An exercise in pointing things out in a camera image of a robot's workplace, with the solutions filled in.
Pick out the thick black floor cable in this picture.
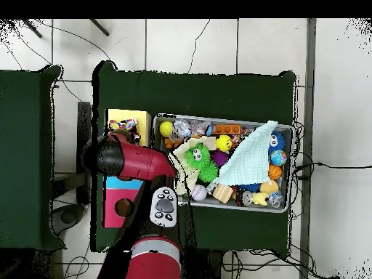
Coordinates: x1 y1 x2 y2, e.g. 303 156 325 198
293 161 372 181

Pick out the wooden three-hole box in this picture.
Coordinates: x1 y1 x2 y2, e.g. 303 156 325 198
102 108 152 229

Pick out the white baseball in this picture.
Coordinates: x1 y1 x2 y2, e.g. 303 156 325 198
191 185 208 202

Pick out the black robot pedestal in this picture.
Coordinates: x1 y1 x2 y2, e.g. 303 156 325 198
181 248 225 279

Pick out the green spiky toy with eyes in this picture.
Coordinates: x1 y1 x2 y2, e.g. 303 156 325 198
185 142 219 183

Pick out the dark green table cloth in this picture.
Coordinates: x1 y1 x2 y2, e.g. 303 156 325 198
0 65 67 252
91 60 297 253

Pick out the cream knitted cloth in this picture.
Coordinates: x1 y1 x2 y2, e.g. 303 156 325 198
168 137 210 197

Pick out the mint knitted cloth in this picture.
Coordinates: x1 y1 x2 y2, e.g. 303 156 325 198
213 120 279 187

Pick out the black upright panel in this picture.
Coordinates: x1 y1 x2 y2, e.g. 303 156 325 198
76 101 93 204

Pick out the plain yellow ball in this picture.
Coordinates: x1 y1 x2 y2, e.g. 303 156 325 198
158 121 174 138

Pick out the colourful patterned cloth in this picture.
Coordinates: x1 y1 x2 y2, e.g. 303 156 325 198
108 118 139 132

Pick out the silver mesh bin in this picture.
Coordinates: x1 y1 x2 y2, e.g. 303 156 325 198
150 113 294 214

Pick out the yellow smiley ball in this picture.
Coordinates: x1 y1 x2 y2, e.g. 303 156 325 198
215 134 233 153

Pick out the globe print ball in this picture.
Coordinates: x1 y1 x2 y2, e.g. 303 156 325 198
270 150 288 166

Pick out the grey rounded floor object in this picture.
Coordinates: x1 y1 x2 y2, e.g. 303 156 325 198
51 203 86 237

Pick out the striped wooden block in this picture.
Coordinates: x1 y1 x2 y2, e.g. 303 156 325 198
212 183 234 203

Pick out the small orange basketball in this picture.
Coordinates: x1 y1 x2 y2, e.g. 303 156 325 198
267 163 283 181

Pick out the crushed clear plastic bottle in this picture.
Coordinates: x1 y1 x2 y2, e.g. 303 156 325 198
190 119 214 137

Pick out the dark metal leg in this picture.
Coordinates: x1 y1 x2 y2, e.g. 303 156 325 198
21 18 43 39
89 18 110 37

